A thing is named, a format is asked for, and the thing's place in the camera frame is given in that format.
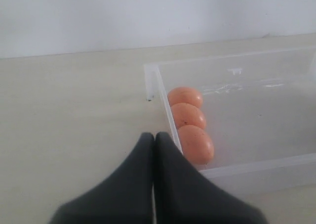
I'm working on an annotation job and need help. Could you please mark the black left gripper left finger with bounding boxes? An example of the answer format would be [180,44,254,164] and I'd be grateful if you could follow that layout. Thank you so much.
[50,133,155,224]

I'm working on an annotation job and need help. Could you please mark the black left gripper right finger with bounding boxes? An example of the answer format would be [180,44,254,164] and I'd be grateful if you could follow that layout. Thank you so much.
[154,132,268,224]

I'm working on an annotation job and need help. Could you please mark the brown egg back left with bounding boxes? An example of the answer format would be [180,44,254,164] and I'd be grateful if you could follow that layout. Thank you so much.
[167,87,203,108]

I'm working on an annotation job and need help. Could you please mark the clear plastic bin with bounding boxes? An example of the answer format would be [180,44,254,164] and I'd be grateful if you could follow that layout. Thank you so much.
[144,46,316,196]

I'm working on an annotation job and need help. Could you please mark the brown egg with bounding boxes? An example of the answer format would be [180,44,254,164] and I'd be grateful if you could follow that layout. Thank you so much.
[178,125,214,165]
[167,87,203,108]
[171,103,207,129]

